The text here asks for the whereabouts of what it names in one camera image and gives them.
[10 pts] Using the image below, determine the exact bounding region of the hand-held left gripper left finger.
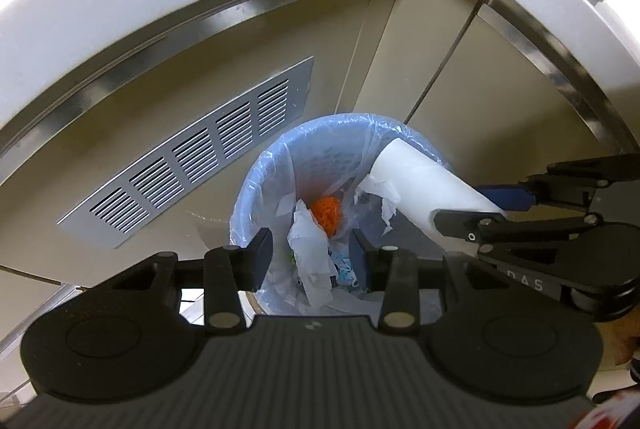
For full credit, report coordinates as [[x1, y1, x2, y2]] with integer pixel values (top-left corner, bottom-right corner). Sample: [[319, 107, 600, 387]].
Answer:
[[115, 228, 274, 334]]

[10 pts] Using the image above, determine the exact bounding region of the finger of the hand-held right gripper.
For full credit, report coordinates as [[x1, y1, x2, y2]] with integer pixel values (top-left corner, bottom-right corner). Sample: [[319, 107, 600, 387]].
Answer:
[[433, 208, 601, 260], [472, 154, 640, 211]]

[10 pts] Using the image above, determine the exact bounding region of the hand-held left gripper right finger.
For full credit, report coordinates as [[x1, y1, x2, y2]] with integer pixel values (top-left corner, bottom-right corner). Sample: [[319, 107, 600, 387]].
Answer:
[[352, 230, 506, 332]]

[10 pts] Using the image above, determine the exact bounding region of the blue face mask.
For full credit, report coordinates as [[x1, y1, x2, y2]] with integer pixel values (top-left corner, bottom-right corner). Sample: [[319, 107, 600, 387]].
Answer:
[[330, 254, 362, 291]]

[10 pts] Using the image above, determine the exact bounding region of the white plastic bag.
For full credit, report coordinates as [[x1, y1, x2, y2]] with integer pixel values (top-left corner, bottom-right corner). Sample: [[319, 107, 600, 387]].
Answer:
[[287, 199, 336, 307]]

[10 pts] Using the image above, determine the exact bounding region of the white paper sheet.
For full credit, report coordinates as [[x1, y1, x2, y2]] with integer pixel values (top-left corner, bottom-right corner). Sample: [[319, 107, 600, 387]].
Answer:
[[357, 136, 506, 255]]

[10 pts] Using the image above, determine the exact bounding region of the orange net ball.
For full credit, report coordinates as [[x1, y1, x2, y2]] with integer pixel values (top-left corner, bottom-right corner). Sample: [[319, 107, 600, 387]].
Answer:
[[311, 196, 345, 237]]

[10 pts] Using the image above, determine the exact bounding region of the trash bin with blue liner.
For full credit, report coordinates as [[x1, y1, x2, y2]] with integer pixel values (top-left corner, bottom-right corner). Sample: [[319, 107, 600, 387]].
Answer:
[[229, 112, 456, 315]]

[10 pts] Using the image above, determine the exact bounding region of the person's right hand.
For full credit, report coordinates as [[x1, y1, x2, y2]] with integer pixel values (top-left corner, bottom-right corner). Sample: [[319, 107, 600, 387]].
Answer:
[[607, 313, 640, 382]]

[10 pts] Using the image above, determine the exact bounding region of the metal cabinet vent grille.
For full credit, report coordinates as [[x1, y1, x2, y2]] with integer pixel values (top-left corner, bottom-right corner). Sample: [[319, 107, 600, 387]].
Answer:
[[56, 56, 315, 250]]

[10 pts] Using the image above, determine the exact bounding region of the red white printed cloth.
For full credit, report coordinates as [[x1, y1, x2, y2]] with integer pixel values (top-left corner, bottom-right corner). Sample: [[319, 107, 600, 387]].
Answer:
[[590, 386, 640, 429]]

